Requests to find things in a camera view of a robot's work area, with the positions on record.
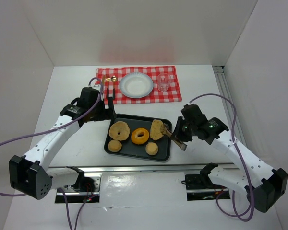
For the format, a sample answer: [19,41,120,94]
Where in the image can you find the white plate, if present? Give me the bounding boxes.
[119,72,154,99]

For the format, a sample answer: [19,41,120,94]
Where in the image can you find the black baking tray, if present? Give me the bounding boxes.
[104,114,171,161]

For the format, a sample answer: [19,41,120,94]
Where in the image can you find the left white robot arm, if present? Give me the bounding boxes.
[9,87,116,200]

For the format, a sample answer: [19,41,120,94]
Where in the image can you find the gold fork black handle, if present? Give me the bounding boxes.
[105,75,111,99]

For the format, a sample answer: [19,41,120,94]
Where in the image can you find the red checkered cloth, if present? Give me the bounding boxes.
[96,66,182,104]

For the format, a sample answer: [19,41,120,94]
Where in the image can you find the purple cable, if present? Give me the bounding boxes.
[0,78,105,230]
[189,93,255,222]

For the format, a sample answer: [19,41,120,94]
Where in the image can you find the small round bun right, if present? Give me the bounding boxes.
[145,142,159,156]

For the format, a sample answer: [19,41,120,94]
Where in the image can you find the gold spoon black handle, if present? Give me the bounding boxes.
[111,75,118,100]

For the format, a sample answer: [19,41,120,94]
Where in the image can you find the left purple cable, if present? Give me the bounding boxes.
[0,78,105,230]

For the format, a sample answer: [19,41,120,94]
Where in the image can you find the aluminium rails right side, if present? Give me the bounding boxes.
[212,65,245,139]

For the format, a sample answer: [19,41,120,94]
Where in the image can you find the orange glazed donut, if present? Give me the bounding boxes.
[131,128,149,145]

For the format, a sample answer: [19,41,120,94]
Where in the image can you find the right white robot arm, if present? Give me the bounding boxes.
[171,104,288,213]

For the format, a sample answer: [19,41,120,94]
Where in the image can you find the aluminium rail front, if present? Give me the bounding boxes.
[48,163,236,173]

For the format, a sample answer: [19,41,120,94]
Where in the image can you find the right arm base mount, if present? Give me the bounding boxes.
[181,174,230,201]

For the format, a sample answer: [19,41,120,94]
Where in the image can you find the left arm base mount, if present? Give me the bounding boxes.
[62,172,101,204]

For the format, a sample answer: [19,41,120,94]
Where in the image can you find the large pale bagel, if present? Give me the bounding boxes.
[108,121,130,141]

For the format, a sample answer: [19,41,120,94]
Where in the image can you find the small round bun left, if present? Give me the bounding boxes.
[108,139,122,152]

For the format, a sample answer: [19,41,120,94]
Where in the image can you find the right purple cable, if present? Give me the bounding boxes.
[189,93,255,222]

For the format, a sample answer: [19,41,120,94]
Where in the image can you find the speckled bread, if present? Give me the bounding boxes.
[150,119,164,140]

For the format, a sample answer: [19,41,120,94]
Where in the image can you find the small round bun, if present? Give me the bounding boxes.
[108,139,122,152]
[145,142,159,156]

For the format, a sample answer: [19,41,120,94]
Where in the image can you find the clear drinking glass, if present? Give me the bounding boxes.
[156,73,171,92]

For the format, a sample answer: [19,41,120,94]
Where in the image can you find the metal tongs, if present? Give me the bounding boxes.
[160,124,187,151]

